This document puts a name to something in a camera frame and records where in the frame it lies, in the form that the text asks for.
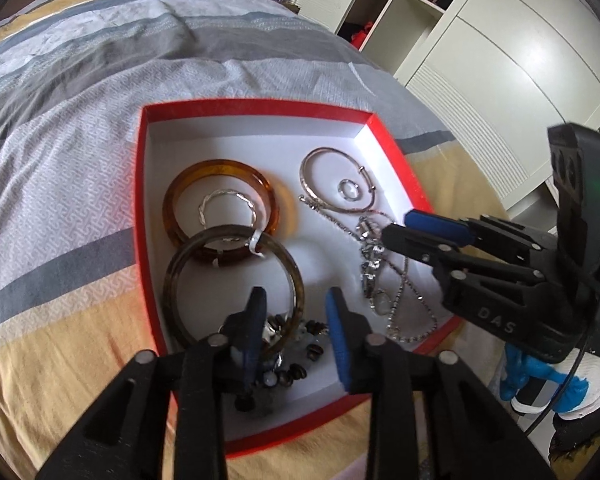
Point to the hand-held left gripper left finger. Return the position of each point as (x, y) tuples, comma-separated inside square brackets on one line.
[(252, 330)]

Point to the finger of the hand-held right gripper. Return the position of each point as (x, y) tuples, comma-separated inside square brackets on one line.
[(437, 224), (415, 242)]

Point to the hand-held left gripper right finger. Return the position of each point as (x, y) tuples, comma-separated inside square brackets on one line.
[(337, 340)]

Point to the dark translucent bangle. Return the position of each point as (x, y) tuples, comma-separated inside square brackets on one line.
[(171, 280)]

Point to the twisted silver bangle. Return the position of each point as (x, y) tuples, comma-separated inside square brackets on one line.
[(230, 193)]

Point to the red cardboard box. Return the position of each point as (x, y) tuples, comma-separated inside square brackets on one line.
[(260, 145)]

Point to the person's right forearm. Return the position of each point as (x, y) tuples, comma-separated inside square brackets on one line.
[(580, 435)]

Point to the thin silver bangle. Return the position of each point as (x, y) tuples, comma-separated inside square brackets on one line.
[(330, 149)]

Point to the thin white strip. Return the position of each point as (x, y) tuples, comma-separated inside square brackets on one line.
[(360, 77)]

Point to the amber bangle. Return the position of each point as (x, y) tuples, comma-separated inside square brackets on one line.
[(215, 166)]

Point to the white wardrobe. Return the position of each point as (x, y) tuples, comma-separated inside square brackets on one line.
[(505, 60)]

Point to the red bag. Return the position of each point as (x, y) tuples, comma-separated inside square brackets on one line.
[(362, 37)]

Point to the striped duvet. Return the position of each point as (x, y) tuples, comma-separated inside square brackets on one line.
[(80, 160)]

